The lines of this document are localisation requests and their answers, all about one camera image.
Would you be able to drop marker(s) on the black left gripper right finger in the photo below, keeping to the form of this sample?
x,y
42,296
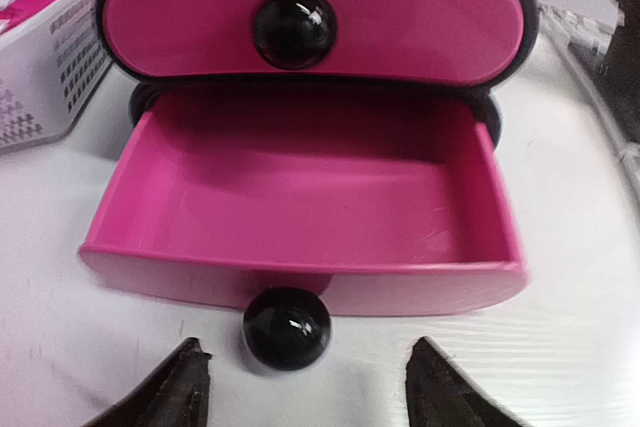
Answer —
x,y
439,394

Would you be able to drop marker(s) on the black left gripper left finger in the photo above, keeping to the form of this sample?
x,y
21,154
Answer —
x,y
175,394

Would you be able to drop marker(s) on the pink and black drawer organizer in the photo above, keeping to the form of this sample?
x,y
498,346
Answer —
x,y
302,159

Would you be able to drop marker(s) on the white perforated plastic basket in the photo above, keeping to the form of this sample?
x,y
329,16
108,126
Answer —
x,y
51,65

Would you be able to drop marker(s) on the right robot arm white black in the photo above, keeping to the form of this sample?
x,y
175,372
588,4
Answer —
x,y
619,71

